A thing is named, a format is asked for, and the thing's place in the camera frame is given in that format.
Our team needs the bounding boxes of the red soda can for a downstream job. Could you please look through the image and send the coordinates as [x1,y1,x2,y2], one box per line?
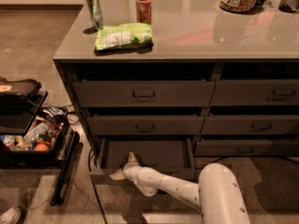
[135,0,151,24]

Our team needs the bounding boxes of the grey drawer cabinet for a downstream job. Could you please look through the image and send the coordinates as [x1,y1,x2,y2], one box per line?
[54,0,299,152]

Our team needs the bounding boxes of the black floor cable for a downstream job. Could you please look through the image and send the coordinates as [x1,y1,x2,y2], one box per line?
[87,148,108,224]

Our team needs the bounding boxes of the black floor bar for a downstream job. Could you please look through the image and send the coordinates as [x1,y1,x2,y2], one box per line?
[50,131,79,206]

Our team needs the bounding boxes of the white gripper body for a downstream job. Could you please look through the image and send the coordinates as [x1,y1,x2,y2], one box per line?
[122,161,142,183]

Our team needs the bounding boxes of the drawer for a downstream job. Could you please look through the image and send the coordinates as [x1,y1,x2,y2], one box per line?
[90,139,195,185]
[73,80,214,107]
[210,79,299,106]
[87,115,204,135]
[193,140,299,157]
[202,115,299,135]

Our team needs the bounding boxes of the orange fruit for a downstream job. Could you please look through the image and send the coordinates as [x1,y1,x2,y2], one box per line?
[35,143,48,151]

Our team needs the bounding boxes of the green soda can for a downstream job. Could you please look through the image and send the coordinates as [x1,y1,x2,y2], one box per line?
[86,0,104,30]

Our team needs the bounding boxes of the black case lid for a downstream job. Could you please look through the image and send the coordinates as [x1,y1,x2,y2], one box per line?
[0,77,41,100]

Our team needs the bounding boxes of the dark glass bottle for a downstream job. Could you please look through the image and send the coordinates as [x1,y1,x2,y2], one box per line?
[278,0,299,13]

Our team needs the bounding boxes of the white shoe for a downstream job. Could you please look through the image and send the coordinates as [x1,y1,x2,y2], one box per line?
[0,207,21,224]

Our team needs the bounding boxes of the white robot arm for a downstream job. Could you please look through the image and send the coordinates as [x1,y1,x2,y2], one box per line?
[110,151,251,224]

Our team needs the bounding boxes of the black bin of groceries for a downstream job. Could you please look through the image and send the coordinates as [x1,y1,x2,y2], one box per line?
[0,106,69,167]

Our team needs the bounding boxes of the green chip bag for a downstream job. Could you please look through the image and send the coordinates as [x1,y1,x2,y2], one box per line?
[95,22,153,50]

